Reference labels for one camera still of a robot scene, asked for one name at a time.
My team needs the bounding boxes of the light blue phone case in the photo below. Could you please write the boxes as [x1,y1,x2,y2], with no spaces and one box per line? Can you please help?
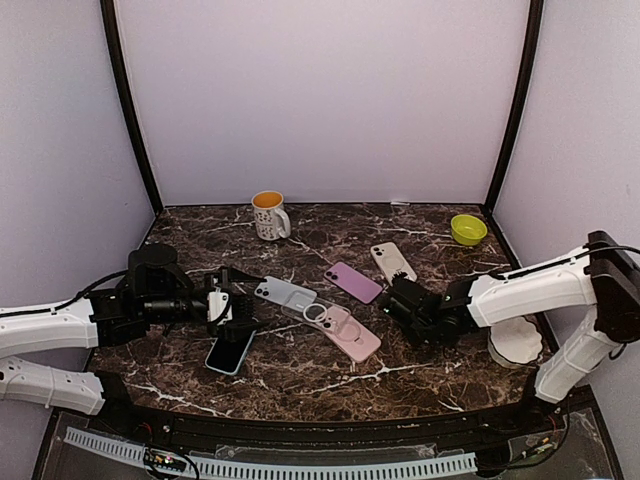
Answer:
[204,332,255,376]

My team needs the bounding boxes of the light blue bare phone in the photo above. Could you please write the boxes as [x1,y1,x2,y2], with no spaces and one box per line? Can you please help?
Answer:
[254,276,317,313]

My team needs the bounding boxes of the white phone case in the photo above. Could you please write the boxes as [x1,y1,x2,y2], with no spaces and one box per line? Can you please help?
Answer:
[370,242,417,285]

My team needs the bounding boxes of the purple phone case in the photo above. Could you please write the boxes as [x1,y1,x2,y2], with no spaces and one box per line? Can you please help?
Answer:
[324,262,383,304]

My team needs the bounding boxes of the pink phone case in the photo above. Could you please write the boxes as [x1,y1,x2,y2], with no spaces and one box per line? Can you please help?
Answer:
[314,306,381,363]

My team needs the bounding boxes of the clear phone case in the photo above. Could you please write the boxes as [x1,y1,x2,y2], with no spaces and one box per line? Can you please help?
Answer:
[281,297,351,336]

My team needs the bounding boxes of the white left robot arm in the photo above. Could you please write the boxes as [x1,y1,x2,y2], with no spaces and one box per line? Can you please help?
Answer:
[1,243,262,436]

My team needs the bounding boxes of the white spotted mug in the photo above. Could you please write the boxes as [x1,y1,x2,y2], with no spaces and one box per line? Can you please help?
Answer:
[251,191,291,241]

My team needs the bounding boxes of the white scalloped dish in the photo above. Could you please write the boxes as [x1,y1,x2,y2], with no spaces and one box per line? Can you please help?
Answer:
[488,317,543,369]

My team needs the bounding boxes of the yellow-green bowl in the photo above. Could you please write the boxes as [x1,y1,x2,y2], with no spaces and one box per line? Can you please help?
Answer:
[450,214,488,246]

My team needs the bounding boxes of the black front rail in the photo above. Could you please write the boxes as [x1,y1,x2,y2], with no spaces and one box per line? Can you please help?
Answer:
[96,371,565,450]

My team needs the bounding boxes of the grey slotted cable duct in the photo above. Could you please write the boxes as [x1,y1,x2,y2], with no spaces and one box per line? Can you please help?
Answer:
[63,427,478,479]

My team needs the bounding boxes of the left black frame post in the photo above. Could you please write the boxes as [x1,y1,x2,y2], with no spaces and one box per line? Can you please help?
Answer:
[99,0,164,216]

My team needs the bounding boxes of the black frame post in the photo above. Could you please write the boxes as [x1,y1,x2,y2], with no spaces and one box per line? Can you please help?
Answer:
[99,0,164,216]
[483,0,545,215]

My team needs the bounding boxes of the right black frame post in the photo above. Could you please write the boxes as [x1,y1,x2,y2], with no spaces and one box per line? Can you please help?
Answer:
[483,0,545,215]

